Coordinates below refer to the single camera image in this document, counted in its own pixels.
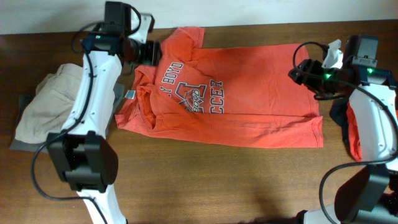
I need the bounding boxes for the beige folded shorts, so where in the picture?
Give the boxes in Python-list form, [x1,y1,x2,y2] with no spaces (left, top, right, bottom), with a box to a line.
[15,63,83,144]

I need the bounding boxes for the red patterned garment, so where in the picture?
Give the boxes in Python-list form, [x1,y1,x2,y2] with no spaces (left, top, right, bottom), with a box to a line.
[346,103,362,162]

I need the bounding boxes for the grey folded garment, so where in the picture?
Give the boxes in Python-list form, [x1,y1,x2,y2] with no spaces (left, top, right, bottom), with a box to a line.
[9,83,124,152]

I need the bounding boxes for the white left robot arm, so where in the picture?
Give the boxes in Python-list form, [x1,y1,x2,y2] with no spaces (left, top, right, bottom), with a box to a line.
[46,1,162,223]

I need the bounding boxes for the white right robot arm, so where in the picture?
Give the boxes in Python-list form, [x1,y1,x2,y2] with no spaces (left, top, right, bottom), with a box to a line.
[289,35,397,223]

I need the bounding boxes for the orange soccer t-shirt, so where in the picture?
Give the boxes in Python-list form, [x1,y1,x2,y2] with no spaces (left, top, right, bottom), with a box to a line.
[115,27,323,149]

